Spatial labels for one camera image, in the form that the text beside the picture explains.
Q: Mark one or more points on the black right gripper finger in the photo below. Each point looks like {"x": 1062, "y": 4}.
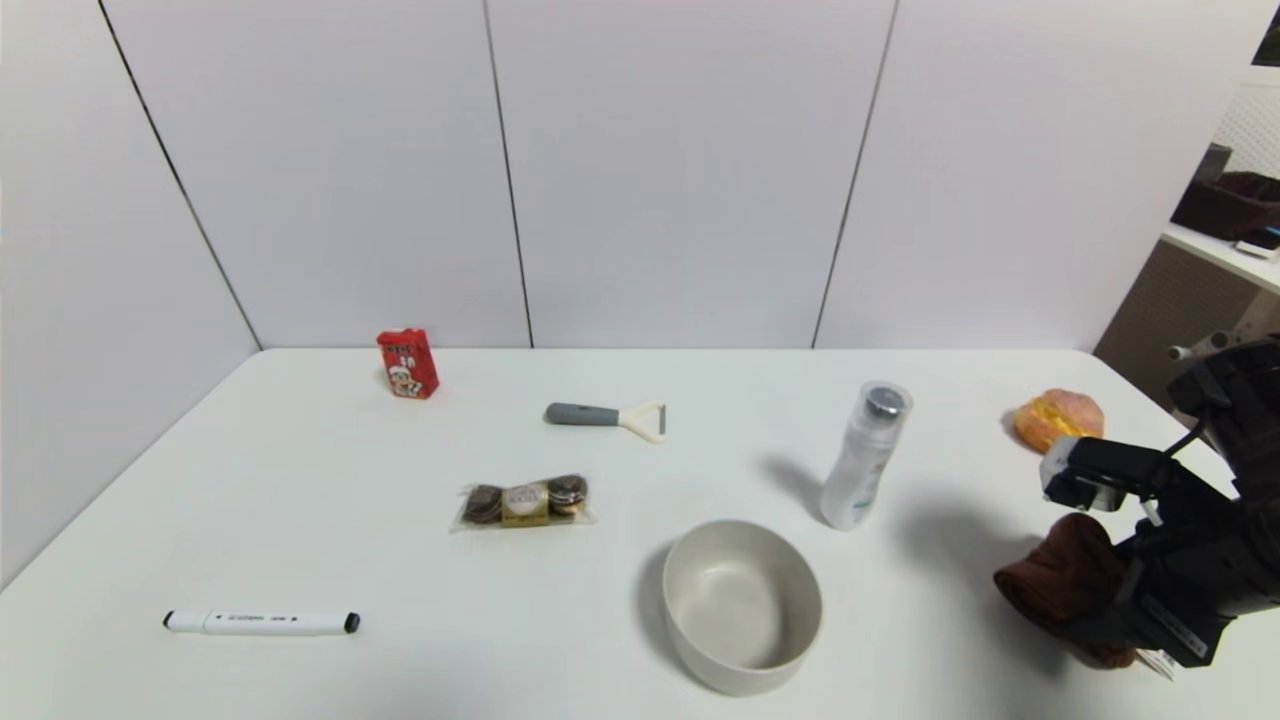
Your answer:
{"x": 1130, "y": 552}
{"x": 1108, "y": 632}

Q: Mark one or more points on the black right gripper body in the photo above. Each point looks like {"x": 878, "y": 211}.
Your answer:
{"x": 1172, "y": 622}

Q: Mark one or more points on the brown cloth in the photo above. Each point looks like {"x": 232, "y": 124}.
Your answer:
{"x": 1065, "y": 580}

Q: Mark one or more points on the beige bowl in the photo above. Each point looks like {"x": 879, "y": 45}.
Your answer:
{"x": 700, "y": 640}

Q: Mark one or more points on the cream filled bread bun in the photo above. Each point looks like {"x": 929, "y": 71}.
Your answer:
{"x": 1058, "y": 410}

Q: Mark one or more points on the brown perforated panel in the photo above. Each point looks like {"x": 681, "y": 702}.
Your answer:
{"x": 1145, "y": 310}

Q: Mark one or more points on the clear white spray bottle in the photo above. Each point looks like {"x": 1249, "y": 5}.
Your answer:
{"x": 860, "y": 460}

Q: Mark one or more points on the white background desk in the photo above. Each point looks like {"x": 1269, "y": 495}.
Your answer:
{"x": 1205, "y": 245}

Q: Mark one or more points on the dark brown basket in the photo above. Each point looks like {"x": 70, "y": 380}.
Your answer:
{"x": 1228, "y": 205}

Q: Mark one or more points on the grey box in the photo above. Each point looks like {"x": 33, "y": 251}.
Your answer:
{"x": 1210, "y": 162}

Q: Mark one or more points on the white pegboard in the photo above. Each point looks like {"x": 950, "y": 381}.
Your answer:
{"x": 1255, "y": 130}

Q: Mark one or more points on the clear wrapped chocolate pack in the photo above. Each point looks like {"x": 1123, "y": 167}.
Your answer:
{"x": 525, "y": 503}

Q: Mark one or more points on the red milk carton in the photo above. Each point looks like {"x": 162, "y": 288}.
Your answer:
{"x": 407, "y": 364}

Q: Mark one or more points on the white marker pen black caps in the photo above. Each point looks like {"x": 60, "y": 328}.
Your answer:
{"x": 260, "y": 623}

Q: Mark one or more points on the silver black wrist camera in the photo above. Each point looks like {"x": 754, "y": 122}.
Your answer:
{"x": 1095, "y": 470}

